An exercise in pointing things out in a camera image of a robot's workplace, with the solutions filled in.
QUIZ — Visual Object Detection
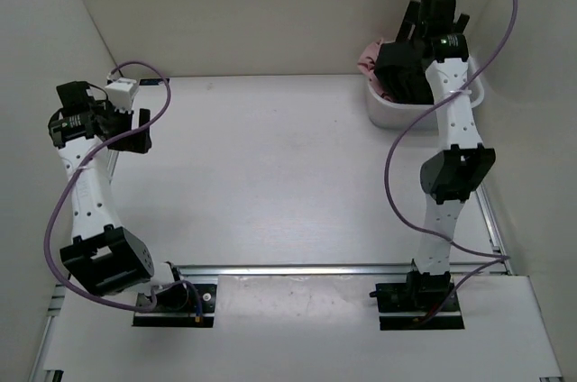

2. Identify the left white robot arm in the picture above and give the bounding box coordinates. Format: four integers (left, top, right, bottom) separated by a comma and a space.
48, 77, 159, 296

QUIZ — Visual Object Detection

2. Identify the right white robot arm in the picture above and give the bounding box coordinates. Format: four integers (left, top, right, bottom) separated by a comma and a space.
374, 0, 496, 310

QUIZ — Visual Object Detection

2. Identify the small blue label sticker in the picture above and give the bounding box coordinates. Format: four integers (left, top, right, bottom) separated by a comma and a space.
139, 78, 170, 86

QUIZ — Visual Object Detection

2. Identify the pink garment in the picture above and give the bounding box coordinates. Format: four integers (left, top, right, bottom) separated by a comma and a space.
357, 39, 386, 97

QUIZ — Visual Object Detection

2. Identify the white plastic laundry tub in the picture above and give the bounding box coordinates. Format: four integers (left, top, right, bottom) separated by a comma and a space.
365, 80, 485, 132

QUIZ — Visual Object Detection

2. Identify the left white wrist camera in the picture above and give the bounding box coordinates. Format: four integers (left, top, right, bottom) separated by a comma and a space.
105, 77, 139, 113

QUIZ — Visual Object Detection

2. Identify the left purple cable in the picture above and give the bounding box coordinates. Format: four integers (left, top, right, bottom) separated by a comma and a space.
46, 60, 199, 313

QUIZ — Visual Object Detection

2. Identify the purple cable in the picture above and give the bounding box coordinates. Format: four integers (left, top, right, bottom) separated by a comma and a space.
46, 60, 199, 313
383, 0, 519, 306

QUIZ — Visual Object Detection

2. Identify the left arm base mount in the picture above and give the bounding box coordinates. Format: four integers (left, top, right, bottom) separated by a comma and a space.
133, 261, 217, 328

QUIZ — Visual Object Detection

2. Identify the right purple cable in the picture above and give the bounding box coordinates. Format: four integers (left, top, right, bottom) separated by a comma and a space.
383, 0, 519, 306

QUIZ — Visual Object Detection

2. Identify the aluminium table frame rail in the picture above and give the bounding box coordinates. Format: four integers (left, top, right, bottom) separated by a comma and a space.
26, 147, 564, 382

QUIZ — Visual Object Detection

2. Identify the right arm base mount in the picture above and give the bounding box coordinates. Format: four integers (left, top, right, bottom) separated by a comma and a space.
369, 270, 464, 331

